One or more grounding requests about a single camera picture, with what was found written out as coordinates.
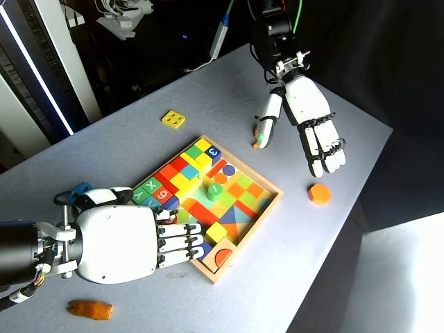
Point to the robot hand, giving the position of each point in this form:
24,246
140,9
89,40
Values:
305,100
114,243

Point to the green cylinder block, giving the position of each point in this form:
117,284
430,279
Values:
212,194

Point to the blue toy block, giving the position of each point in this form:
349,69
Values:
81,188

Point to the orange hexagon block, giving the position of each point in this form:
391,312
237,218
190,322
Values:
319,194

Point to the yellow four-hole block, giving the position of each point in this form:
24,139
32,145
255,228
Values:
173,119

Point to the orange carrot-shaped toy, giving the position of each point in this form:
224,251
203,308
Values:
90,309

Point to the yellow wooden cube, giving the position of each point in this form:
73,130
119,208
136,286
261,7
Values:
216,231

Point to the wooden puzzle tray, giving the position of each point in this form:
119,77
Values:
270,199

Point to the grey usb adapter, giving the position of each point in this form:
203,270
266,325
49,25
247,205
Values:
218,40

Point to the white cabinet panel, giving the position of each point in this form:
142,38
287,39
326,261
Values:
17,121

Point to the white pillar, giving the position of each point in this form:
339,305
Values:
69,69

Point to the black frame with light strip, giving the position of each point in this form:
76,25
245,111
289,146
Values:
34,45

